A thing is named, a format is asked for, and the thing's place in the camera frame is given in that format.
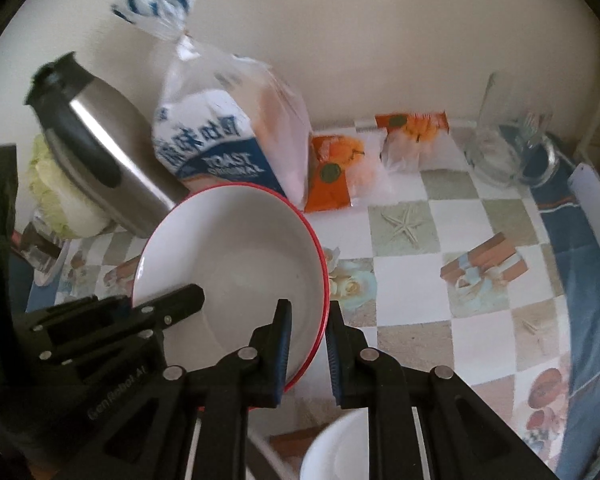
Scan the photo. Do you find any white MAX cup bowl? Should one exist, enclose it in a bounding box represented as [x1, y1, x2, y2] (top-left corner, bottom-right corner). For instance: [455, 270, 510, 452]
[300, 408, 370, 480]

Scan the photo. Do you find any strawberry pattern bowl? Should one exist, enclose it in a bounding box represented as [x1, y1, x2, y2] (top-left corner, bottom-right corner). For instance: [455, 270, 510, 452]
[132, 184, 329, 389]

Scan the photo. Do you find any tray with glass cups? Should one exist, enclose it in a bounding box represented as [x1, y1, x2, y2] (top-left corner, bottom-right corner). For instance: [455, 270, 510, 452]
[19, 209, 69, 287]

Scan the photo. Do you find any napa cabbage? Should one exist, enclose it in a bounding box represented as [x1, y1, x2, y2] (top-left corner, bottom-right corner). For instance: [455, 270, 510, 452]
[27, 134, 111, 240]

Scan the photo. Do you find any checkered tablecloth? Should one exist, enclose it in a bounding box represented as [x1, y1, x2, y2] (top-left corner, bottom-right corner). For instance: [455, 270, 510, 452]
[24, 119, 600, 480]

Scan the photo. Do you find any stainless steel thermos jug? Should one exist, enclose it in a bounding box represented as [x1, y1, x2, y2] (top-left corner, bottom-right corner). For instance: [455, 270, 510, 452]
[24, 52, 189, 238]

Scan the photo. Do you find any white power adapter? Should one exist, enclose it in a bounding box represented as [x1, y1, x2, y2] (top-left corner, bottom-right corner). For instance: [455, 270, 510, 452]
[568, 162, 600, 246]

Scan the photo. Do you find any orange snack packet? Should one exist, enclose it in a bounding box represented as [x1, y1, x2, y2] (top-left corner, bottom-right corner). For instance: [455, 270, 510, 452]
[304, 128, 392, 212]
[375, 112, 467, 174]

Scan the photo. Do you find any toast bread bag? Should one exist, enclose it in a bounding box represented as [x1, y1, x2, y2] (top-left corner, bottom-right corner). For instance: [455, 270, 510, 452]
[111, 0, 312, 207]

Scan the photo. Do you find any clear glass mug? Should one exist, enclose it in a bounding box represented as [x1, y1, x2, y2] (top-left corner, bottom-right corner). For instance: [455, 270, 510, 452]
[464, 72, 559, 188]

